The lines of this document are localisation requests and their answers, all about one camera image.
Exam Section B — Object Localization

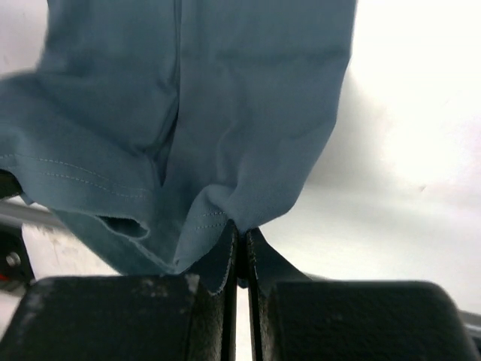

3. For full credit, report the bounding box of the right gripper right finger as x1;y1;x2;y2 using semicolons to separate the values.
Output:
246;229;480;360

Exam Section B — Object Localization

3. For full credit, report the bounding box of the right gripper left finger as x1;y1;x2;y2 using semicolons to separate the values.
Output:
1;223;238;360

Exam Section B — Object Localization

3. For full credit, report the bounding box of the grey-blue t-shirt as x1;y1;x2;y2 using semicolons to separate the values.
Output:
1;1;356;275

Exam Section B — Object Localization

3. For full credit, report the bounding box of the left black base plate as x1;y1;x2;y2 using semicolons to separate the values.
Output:
1;170;35;296

